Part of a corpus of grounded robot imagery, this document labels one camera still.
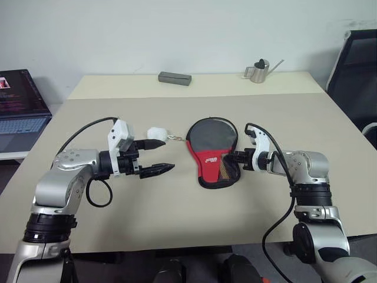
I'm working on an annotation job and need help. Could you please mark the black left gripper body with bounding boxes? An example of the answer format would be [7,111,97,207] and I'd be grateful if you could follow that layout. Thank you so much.
[117,140,145,177]

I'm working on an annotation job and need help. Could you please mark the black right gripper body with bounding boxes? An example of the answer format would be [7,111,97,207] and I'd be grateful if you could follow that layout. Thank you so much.
[234,149,254,172]

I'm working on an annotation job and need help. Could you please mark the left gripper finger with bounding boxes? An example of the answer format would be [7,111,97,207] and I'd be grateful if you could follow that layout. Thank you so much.
[140,162,176,180]
[143,139,166,151]

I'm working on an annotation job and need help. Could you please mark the white pompom zipper keychain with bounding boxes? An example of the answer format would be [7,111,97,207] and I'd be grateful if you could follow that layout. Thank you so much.
[146,126,188,143]

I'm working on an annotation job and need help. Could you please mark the black red paddle case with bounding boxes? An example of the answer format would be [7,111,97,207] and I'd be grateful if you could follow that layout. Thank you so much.
[186,117,243,189]

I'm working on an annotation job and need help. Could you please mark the table tennis paddle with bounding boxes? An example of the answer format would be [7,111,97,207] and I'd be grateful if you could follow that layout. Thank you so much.
[190,120,238,180]

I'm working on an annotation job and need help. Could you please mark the grey rectangular block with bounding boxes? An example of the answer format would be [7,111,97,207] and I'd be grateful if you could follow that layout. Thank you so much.
[158,71,193,87]

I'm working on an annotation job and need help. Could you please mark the metal watering can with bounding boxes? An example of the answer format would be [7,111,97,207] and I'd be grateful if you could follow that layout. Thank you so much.
[244,58,285,84]

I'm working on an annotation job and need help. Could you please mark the black table underframe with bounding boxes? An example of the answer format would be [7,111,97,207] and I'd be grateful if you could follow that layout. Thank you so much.
[73,246,232,265]

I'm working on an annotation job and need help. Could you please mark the dark rounded shape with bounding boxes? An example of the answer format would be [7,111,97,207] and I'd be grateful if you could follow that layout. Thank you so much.
[151,258,184,283]
[223,253,262,283]

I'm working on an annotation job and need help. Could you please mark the white side desk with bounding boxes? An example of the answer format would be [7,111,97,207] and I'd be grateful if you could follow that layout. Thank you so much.
[0,150,30,162]

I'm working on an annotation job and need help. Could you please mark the open laptop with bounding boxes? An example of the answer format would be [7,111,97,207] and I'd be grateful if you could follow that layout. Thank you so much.
[0,69,53,154]

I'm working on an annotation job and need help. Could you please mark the black office chair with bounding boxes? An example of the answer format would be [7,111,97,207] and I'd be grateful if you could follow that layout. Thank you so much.
[326,29,377,139]

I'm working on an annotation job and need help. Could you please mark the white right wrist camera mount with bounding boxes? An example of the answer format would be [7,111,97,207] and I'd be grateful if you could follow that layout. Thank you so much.
[246,125,277,173]

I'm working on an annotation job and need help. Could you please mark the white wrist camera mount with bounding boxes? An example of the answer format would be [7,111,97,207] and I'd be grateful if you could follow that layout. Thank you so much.
[106,119,136,177]
[246,125,277,173]

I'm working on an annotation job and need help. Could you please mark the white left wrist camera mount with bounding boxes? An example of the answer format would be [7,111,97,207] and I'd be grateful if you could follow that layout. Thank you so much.
[106,119,136,177]

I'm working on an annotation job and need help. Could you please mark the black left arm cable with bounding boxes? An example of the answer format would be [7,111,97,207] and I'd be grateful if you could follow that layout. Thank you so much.
[61,117,119,207]

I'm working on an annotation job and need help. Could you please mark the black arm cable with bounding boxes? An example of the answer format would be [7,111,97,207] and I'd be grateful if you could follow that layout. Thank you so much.
[244,123,298,283]
[61,117,119,207]

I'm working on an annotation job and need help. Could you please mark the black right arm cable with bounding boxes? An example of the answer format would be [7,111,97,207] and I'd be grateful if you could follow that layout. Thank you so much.
[244,123,298,283]

